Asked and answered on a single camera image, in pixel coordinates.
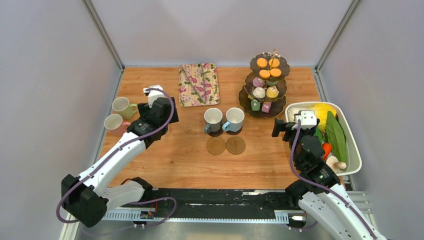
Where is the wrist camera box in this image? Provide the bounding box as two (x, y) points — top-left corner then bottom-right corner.
(143, 84), (165, 108)
(291, 110), (319, 130)

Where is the napa cabbage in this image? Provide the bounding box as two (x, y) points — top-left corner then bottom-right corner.
(286, 102), (337, 133)

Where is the green cake with panda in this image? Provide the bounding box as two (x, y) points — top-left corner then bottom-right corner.
(250, 99), (261, 112)

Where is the green round cake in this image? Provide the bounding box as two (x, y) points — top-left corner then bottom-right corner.
(266, 80), (278, 86)

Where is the floral rectangular tray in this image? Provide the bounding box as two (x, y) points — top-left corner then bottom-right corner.
(178, 63), (221, 107)

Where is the yellow cupcake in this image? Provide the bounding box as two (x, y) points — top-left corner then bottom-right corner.
(266, 85), (279, 99)

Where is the grey handled mug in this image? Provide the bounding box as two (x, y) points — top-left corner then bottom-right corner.
(203, 108), (223, 134)

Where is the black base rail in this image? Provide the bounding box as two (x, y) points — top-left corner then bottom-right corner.
(141, 188), (307, 220)

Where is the white oval vegetable basin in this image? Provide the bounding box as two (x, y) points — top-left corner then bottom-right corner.
(285, 101), (362, 176)

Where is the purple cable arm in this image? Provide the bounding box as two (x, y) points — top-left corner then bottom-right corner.
(289, 119), (379, 240)
(55, 87), (178, 229)

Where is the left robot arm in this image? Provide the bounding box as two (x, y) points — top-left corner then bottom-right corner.
(55, 96), (179, 228)

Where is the dark round wooden coaster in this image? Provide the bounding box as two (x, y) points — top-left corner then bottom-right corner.
(208, 129), (224, 137)

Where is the light blue handled mug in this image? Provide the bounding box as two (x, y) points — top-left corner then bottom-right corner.
(222, 107), (245, 132)

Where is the orange carrot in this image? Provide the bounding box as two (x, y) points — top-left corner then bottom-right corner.
(321, 142), (333, 161)

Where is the purple cake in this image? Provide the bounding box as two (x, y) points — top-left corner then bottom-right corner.
(252, 77), (266, 88)

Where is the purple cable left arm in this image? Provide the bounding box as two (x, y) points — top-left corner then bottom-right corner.
(55, 87), (178, 229)

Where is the cream mug left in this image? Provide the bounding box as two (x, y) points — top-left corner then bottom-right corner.
(103, 113), (131, 137)

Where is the cream mug far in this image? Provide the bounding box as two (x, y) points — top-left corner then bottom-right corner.
(111, 97), (138, 120)

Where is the round biscuit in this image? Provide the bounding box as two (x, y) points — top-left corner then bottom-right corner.
(256, 57), (268, 68)
(259, 69), (271, 79)
(269, 68), (282, 78)
(268, 58), (280, 69)

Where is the three-tier dark cake stand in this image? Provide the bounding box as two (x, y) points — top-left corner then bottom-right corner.
(238, 48), (290, 119)

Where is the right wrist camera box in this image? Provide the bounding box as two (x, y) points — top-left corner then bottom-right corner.
(291, 110), (319, 130)

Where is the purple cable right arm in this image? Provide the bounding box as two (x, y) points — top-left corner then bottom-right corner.
(289, 119), (379, 240)

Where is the white round cake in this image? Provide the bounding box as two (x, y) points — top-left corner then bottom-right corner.
(252, 87), (266, 99)

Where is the light wooden coaster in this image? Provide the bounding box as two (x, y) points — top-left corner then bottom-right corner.
(206, 137), (226, 155)
(226, 136), (246, 155)

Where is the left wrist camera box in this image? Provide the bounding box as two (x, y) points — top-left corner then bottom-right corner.
(143, 84), (165, 108)

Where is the white mushroom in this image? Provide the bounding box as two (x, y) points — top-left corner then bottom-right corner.
(325, 155), (347, 174)

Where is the cream mug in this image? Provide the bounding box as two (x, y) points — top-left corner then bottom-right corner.
(103, 113), (131, 137)
(111, 97), (138, 120)

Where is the long dark green leaf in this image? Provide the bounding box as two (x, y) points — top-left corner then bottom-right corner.
(325, 111), (348, 164)

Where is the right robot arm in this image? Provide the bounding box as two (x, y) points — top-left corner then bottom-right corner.
(271, 119), (385, 240)

